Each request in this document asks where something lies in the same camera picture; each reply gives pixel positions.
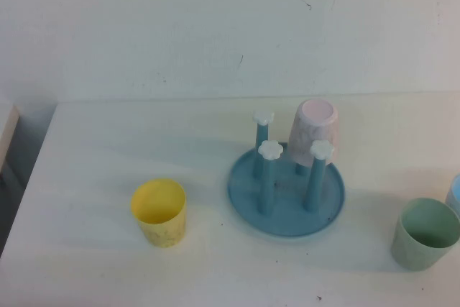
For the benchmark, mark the green plastic cup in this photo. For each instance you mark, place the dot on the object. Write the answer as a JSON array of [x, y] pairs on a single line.
[[413, 249]]

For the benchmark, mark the yellow plastic cup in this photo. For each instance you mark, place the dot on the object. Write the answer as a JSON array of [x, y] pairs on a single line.
[[161, 228]]

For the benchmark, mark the pink plastic cup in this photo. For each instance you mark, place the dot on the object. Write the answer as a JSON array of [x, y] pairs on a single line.
[[312, 134]]

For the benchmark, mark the blue cup stand white caps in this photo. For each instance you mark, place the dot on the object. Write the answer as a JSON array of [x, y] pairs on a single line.
[[287, 220]]

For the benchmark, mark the light blue plastic cup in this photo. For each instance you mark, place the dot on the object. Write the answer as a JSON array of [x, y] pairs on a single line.
[[455, 192]]

